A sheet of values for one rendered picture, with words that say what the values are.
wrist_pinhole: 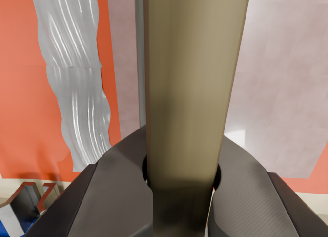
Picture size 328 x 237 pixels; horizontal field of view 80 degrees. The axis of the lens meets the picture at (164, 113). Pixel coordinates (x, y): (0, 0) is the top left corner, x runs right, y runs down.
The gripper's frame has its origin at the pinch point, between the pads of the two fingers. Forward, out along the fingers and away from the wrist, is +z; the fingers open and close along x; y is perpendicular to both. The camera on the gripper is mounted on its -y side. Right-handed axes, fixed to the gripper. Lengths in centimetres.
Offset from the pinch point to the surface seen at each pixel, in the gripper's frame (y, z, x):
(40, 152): 13.8, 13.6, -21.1
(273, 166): 14.6, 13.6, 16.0
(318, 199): 21.5, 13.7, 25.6
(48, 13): -6.2, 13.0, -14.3
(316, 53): -2.8, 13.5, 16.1
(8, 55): -1.4, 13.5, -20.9
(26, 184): 18.1, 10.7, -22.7
